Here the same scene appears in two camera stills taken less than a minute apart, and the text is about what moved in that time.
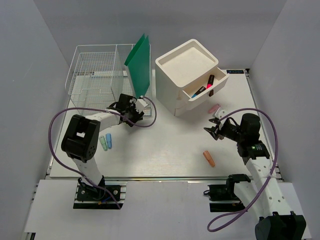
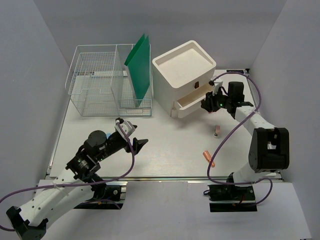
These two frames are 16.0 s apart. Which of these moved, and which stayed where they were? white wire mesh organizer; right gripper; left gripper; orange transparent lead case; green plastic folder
Moved: left gripper; right gripper
Stayed: orange transparent lead case; green plastic folder; white wire mesh organizer
